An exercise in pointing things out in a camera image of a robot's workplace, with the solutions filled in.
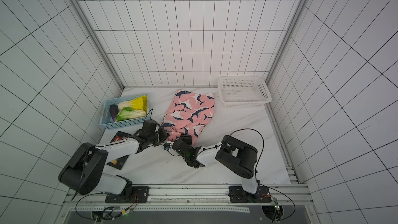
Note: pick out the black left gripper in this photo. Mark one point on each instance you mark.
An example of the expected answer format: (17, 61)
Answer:
(164, 136)

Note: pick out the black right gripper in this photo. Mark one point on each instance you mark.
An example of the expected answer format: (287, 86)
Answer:
(182, 143)

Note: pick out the pink shark print shorts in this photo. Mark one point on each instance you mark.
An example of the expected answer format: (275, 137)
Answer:
(188, 114)

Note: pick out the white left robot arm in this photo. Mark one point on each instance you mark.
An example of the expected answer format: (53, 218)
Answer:
(84, 172)

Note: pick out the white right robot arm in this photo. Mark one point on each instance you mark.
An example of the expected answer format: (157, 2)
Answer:
(238, 156)

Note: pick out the black Krax chips bag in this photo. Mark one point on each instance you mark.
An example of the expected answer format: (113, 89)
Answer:
(121, 146)

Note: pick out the green napa cabbage toy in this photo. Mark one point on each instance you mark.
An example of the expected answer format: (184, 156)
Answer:
(129, 113)

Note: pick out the blue plastic basket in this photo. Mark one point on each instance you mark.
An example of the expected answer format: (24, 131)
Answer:
(106, 120)

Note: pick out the yellow napa cabbage toy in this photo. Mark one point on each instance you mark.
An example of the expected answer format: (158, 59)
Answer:
(139, 103)

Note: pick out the purple eggplant toy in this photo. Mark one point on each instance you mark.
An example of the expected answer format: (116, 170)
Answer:
(113, 110)

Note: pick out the white plastic mesh basket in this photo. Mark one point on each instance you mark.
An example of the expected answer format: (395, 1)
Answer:
(243, 91)

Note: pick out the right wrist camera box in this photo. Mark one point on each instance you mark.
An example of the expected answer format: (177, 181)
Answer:
(167, 146)

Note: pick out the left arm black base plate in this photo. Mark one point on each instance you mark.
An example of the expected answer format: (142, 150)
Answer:
(136, 194)

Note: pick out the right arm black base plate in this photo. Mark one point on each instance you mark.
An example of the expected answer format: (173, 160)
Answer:
(238, 195)

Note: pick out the aluminium mounting rail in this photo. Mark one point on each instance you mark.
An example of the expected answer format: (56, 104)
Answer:
(192, 197)

